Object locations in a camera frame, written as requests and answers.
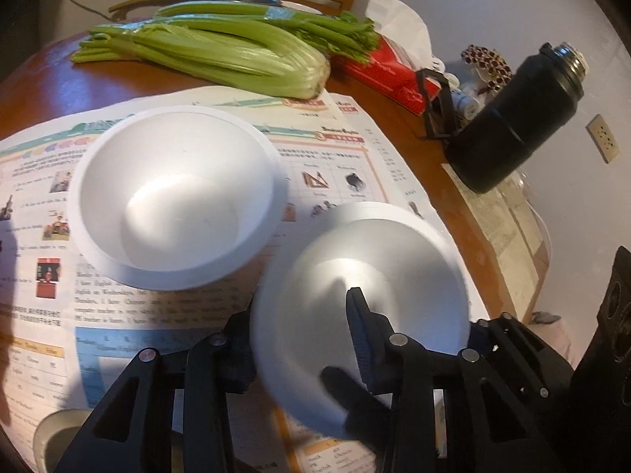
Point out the red tissue box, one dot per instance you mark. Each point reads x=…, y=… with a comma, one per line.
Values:
x=389, y=74

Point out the celery bunch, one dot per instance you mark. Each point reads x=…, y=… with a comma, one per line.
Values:
x=236, y=54

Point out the curved wooden chair back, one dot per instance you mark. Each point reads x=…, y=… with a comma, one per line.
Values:
x=143, y=1

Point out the beige wall outlet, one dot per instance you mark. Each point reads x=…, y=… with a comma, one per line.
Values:
x=604, y=138

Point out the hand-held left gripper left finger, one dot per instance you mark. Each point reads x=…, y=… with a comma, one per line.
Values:
x=236, y=354

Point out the black insulated bottle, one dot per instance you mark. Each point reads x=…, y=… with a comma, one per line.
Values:
x=503, y=128

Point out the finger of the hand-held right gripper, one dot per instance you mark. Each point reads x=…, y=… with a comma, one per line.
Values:
x=350, y=396
x=527, y=350

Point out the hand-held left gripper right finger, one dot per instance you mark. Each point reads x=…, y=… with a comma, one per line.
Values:
x=357, y=325

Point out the small white bottle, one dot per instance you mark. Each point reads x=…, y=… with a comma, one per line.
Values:
x=466, y=103

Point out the white foam bowl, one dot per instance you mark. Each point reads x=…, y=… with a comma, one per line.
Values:
x=172, y=197
x=315, y=295

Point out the white tissue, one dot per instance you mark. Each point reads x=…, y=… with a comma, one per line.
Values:
x=399, y=19

